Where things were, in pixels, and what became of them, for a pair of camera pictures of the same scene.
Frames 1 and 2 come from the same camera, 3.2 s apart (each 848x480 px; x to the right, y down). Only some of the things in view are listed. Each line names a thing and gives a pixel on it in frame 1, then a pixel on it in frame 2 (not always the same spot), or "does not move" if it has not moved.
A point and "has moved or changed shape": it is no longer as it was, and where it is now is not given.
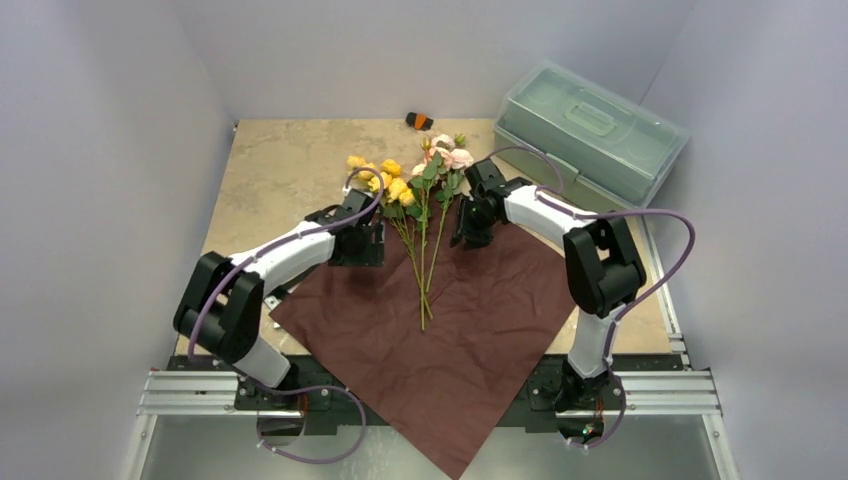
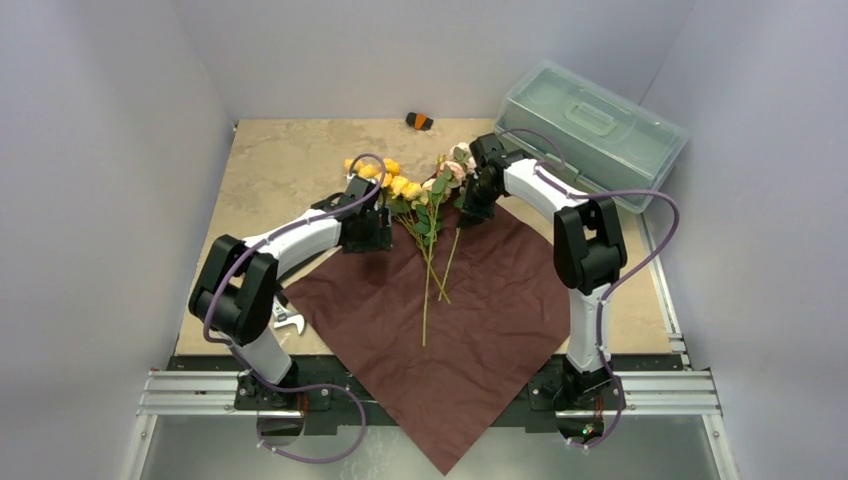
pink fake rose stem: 452,150 has moved or changed shape
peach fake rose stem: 424,176 -> 428,224
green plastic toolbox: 598,149 does not move
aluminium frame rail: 687,392 does not move
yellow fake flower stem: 396,195 has moved or changed shape
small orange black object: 419,120 does not move
